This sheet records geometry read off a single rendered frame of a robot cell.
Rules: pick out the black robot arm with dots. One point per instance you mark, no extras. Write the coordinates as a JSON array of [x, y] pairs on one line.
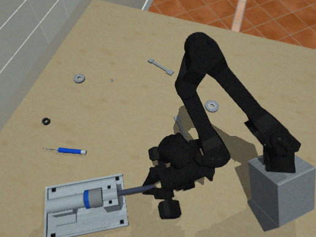
[[203, 56]]

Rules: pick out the blue screwdriver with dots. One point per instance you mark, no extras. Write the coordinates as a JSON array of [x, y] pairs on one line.
[[75, 151]]

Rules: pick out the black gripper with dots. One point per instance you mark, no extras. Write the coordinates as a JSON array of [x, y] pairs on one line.
[[169, 179]]

